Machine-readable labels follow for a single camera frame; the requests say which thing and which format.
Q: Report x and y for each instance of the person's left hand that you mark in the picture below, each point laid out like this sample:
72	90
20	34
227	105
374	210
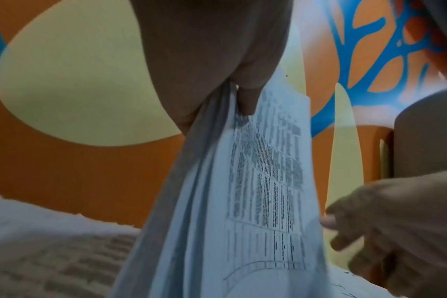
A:
208	43

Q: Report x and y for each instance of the person's right hand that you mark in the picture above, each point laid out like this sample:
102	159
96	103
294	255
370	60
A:
411	232

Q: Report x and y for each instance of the gathered paper stack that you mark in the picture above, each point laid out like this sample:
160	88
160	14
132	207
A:
245	189

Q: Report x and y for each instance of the printed sheets spread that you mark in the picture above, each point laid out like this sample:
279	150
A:
54	250

